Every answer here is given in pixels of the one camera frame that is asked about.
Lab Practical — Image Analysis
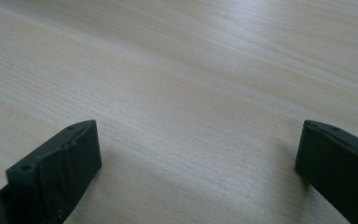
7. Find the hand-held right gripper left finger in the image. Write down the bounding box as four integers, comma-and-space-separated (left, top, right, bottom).
0, 119, 103, 224

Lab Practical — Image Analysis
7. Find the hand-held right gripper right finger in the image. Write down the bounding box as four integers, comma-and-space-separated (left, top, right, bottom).
294, 119, 358, 224

